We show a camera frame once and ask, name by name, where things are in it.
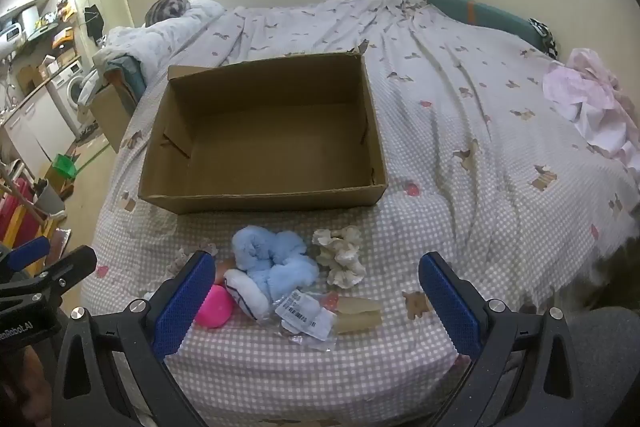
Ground dog print bed sheet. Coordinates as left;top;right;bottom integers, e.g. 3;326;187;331
80;0;640;427

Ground green bin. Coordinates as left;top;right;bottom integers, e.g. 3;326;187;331
52;153;80;180

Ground white cloth pile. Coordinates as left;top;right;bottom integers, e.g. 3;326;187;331
77;69;108;108

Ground white pillow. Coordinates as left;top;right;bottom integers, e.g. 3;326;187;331
187;0;226;18

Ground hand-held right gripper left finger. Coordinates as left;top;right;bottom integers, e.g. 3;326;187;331
52;251;217;427

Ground beige lace scrunchie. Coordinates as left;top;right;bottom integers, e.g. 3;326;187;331
312;226;362;258

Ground tan sock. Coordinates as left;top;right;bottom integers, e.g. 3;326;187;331
336;297;383;335

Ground black hanging garment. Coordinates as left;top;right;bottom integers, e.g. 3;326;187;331
84;4;105;40

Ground grey waste bin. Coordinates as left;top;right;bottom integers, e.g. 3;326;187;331
35;179;66;218

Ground person's grey trousers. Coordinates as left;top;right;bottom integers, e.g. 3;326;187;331
567;307;640;427

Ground grey striped pillow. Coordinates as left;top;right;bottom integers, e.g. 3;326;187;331
144;0;192;28

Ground black white patterned cloth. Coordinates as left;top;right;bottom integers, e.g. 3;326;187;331
529;18;560;60

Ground teal folded blanket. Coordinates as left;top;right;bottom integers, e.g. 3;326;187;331
107;57;146;94

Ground cardboard box beside bed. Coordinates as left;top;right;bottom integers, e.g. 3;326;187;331
90;82;138;152

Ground white striped sock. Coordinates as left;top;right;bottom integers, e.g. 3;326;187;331
222;268;273;320

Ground pink crumpled cloth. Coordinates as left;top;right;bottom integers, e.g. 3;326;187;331
542;48;640;165

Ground white cabinet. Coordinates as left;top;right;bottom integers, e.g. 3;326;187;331
0;82;76;178

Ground pink sock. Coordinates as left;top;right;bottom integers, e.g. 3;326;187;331
194;283;236;329

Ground teal pillow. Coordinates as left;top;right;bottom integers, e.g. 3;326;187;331
425;0;546;50

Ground cluttered shelf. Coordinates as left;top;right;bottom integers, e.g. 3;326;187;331
0;0;86;58

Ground clear plastic packet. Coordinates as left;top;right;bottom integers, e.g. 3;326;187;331
262;289;338;350

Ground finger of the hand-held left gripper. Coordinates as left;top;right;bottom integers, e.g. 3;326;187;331
20;246;97;308
0;237;51;280

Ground white washing machine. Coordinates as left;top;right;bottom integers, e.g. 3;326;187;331
50;62;93;132

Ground light blue socks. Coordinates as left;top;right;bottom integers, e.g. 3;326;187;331
231;227;318;308

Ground brown fuzzy socks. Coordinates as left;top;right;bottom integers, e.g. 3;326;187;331
322;252;367;290

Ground cardboard box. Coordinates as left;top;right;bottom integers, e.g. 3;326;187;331
90;82;138;152
137;41;390;215

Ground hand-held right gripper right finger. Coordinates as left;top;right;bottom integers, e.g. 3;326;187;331
419;251;586;427

